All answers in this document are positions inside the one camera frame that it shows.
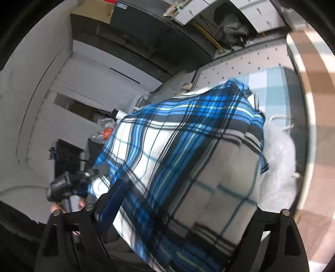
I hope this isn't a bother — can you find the blue white plaid blanket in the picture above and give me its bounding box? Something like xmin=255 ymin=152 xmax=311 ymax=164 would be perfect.
xmin=88 ymin=79 xmax=269 ymax=271

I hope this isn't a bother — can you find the person's left hand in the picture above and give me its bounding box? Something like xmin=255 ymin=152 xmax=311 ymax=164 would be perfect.
xmin=50 ymin=196 xmax=88 ymax=213

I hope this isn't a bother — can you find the black cabinet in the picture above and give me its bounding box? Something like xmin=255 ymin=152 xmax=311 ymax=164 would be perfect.
xmin=70 ymin=1 xmax=216 ymax=83

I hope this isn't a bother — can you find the cardboard box on cabinet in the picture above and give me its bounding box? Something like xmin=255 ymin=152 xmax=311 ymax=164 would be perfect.
xmin=70 ymin=1 xmax=115 ymax=24

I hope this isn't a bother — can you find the white plastic bag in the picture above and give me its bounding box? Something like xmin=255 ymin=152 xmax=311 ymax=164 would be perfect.
xmin=258 ymin=121 xmax=297 ymax=213

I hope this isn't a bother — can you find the brown blue checkered bed sheet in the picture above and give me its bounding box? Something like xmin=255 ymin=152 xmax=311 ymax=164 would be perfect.
xmin=242 ymin=28 xmax=334 ymax=271

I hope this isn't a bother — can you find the white drawer desk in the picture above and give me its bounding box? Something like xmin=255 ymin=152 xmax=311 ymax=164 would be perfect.
xmin=163 ymin=0 xmax=285 ymax=33

